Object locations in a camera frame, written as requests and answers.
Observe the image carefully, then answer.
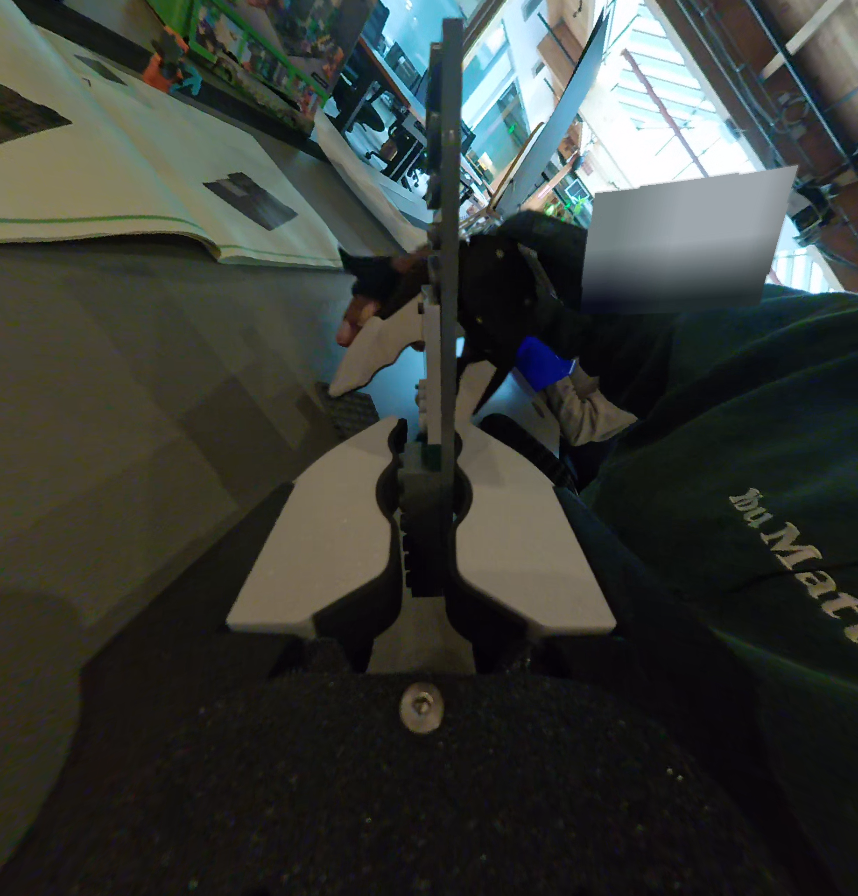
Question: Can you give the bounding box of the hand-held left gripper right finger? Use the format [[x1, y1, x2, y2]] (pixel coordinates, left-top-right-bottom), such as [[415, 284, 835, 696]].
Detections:
[[446, 420, 618, 638]]

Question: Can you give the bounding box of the blue plastic bin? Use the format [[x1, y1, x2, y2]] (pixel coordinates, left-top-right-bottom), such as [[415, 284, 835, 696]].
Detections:
[[515, 336, 577, 393]]

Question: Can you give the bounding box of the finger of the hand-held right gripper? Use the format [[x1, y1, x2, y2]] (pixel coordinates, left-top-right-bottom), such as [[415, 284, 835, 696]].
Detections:
[[457, 360, 515, 422], [329, 301, 431, 401]]

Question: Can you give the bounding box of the grey toy brick plate assembly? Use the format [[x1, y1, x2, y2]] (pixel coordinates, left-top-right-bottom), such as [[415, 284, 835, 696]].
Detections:
[[397, 17, 472, 599]]

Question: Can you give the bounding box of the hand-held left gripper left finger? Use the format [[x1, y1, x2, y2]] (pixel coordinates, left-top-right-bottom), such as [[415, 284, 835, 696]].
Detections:
[[226, 418, 409, 638]]

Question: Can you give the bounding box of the instruction booklet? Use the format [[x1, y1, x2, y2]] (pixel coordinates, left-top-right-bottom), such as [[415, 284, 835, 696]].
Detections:
[[0, 0, 346, 270]]

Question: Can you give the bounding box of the person's right hand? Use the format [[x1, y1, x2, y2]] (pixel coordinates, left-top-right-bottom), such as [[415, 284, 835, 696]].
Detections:
[[336, 253, 431, 347]]

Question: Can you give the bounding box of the black office chair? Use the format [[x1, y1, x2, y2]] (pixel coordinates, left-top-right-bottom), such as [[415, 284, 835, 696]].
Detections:
[[362, 105, 430, 191]]

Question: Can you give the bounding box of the crumpled grey paper bag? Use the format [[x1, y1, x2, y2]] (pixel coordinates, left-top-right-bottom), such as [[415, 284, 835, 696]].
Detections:
[[537, 371, 639, 449]]

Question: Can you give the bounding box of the orange toy minifigure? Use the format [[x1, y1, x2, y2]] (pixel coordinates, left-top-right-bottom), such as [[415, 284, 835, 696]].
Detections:
[[143, 28, 204, 97]]

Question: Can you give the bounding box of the person's right forearm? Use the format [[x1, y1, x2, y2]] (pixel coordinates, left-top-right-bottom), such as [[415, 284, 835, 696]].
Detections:
[[576, 308, 689, 421]]

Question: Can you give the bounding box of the dark green sweatshirt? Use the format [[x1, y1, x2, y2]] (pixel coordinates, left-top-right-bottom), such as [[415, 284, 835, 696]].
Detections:
[[576, 283, 858, 896]]

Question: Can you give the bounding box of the green toy set box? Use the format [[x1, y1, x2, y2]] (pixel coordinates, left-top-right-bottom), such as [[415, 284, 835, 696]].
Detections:
[[145, 0, 379, 135]]

